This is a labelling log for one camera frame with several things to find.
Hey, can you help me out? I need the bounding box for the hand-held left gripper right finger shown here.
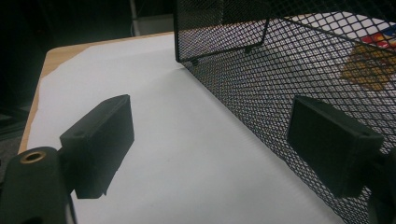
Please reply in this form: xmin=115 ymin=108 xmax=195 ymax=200
xmin=286 ymin=95 xmax=385 ymax=199

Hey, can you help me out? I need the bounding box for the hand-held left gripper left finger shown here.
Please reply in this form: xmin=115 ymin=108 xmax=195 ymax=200
xmin=59 ymin=93 xmax=135 ymax=200

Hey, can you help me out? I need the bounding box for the black metal mesh basket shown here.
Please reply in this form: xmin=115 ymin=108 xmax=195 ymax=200
xmin=173 ymin=0 xmax=396 ymax=224

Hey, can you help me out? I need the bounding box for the white paper sheet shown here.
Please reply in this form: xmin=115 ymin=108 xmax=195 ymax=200
xmin=27 ymin=33 xmax=345 ymax=224

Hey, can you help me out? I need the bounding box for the colourful snack packet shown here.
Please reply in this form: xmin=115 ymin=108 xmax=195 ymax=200
xmin=340 ymin=23 xmax=396 ymax=91

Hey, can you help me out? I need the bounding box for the wooden table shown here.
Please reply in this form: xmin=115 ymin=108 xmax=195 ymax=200
xmin=18 ymin=31 xmax=176 ymax=155

